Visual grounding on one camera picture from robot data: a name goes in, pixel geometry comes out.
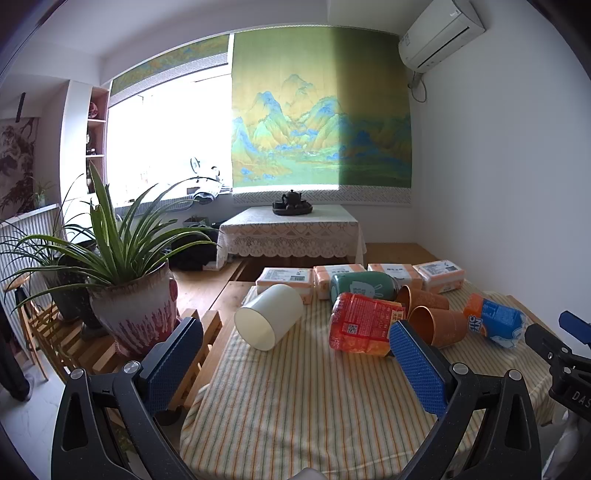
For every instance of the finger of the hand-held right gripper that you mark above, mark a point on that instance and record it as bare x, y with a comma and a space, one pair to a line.
575, 325
545, 341

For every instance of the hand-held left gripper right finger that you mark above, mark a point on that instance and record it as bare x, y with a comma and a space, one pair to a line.
420, 369

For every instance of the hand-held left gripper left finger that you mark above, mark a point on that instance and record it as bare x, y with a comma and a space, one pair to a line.
168, 369

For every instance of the white cup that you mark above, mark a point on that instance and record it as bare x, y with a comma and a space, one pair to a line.
268, 321

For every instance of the brown paper cup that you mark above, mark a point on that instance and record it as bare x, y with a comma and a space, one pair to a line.
443, 328
427, 299

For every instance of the orange and blue snack bag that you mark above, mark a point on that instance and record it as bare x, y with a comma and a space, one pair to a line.
496, 318

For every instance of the white cloth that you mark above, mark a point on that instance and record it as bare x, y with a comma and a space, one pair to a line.
570, 447

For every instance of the orange drink bottle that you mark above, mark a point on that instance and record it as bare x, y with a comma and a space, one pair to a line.
364, 330

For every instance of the spider plant in pink-white pot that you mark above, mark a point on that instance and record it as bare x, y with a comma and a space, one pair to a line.
134, 309

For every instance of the orange tissue pack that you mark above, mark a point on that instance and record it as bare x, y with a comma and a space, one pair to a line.
441, 274
399, 271
334, 272
282, 279

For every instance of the green can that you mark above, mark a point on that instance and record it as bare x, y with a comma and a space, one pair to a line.
364, 286

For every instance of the wooden plant stand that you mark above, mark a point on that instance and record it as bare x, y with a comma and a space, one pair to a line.
55, 341

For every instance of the striped tablecloth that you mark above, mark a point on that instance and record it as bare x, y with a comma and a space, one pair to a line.
300, 406

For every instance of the spider plant in dark pot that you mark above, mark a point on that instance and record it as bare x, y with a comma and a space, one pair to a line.
64, 295

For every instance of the low table with lace cloth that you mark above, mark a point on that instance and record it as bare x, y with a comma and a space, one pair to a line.
291, 235

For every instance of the pile of clothes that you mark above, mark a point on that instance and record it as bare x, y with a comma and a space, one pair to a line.
210, 189

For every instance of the white radiator cover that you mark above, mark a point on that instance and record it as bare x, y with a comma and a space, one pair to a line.
27, 240

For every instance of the small desk fan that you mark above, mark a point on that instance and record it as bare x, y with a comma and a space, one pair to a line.
195, 165

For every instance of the small potted plant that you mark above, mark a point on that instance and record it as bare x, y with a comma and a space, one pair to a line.
41, 191

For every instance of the landscape painting roller blind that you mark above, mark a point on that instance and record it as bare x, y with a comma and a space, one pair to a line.
318, 115

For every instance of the rolled-up landscape blind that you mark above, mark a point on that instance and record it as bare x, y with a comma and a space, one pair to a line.
166, 62

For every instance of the white air conditioner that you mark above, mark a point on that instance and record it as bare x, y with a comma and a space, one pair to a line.
441, 34

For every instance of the white wall shelf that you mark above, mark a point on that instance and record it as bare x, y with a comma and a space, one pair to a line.
76, 134

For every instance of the ink painting wall scroll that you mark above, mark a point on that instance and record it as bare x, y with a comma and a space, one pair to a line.
16, 166

